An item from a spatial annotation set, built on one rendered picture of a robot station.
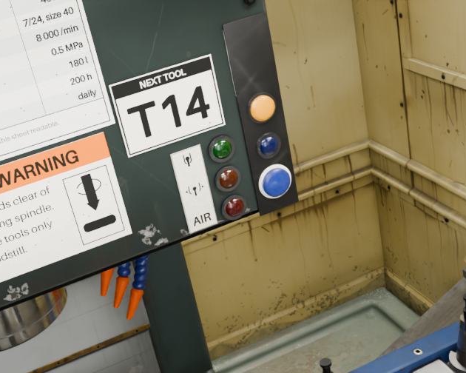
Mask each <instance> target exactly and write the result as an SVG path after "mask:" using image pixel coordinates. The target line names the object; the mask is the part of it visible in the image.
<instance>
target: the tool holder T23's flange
mask: <svg viewBox="0 0 466 373"><path fill-rule="evenodd" d="M449 362H450V367H451V368H452V370H454V371H455V373H466V366H463V365H462V364H460V363H459V362H458V361H457V359H456V353H455V352H452V351H450V354H449Z"/></svg>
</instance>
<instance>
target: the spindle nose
mask: <svg viewBox="0 0 466 373"><path fill-rule="evenodd" d="M66 302H67V290H66V287H62V288H60V289H57V290H55V291H52V292H49V293H47V294H44V295H41V296H39V297H37V298H33V299H31V300H28V301H25V302H23V303H20V304H18V305H15V306H12V307H10V308H8V309H5V310H2V311H0V352H2V351H5V350H8V349H11V348H13V347H16V346H18V345H21V344H23V343H25V342H27V341H28V340H30V339H32V338H34V337H35V336H37V335H39V334H40V333H41V332H43V331H44V330H45V329H46V328H47V327H49V326H50V325H51V324H52V323H53V322H54V321H55V320H56V318H57V317H58V316H59V315H60V314H61V312H62V310H63V309H64V307H65V305H66Z"/></svg>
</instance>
